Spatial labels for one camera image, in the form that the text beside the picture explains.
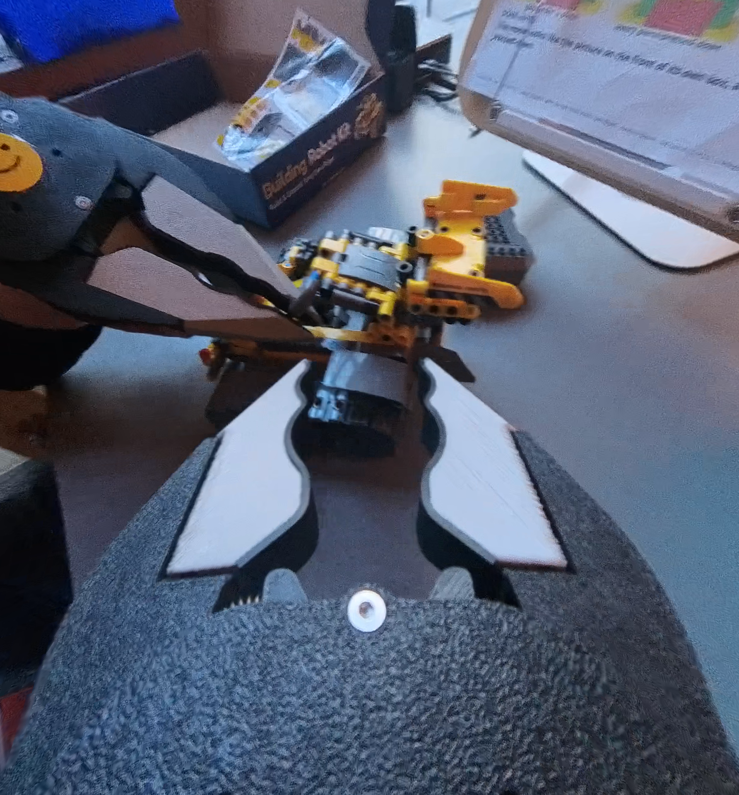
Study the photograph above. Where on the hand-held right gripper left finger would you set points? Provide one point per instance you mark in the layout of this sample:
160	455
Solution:
245	490

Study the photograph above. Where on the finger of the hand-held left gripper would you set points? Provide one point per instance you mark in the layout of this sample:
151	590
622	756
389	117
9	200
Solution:
158	292
208	230

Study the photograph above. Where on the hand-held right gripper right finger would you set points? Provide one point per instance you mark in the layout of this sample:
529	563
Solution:
493	490

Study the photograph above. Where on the yellow grey toy robot model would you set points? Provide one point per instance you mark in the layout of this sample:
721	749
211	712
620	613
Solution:
369	261

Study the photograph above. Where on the person's left forearm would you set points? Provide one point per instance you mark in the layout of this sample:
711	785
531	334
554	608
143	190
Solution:
21	354

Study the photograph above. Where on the dark toy kit carton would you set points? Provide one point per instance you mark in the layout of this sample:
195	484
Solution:
319	167

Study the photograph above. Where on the brown cardboard divider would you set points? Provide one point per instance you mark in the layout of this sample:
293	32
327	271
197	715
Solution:
239	37

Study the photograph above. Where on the black stand device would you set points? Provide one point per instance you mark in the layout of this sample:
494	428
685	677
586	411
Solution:
394	49

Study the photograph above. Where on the white monitor with stand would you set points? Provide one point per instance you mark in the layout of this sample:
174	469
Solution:
624	93

